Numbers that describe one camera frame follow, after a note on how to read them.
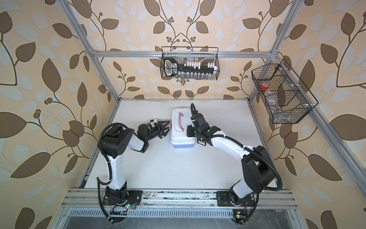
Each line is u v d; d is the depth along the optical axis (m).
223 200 0.73
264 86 0.81
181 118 0.91
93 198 0.76
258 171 0.43
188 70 0.84
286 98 0.74
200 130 0.65
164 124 0.90
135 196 0.75
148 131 0.83
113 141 0.55
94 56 0.94
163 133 0.92
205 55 0.91
